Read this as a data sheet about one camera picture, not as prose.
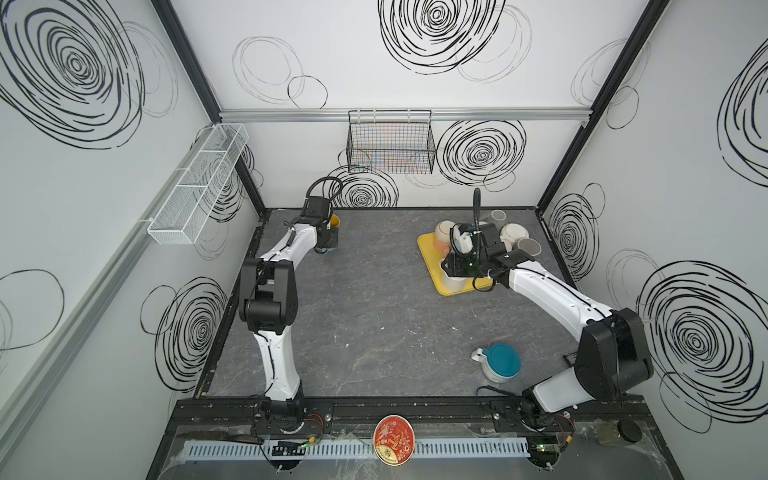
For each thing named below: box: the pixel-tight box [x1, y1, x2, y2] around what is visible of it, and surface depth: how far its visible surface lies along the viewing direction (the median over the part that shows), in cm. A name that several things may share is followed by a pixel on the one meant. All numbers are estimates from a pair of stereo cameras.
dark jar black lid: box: [597, 418, 643, 446], surface depth 66 cm
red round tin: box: [373, 414, 416, 467], surface depth 69 cm
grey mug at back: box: [490, 209, 508, 232], surface depth 107 cm
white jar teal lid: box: [471, 343, 521, 383], surface depth 77 cm
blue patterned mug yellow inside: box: [329, 214, 341, 249], surface depth 93 cm
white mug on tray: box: [499, 223, 529, 252], surface depth 104 cm
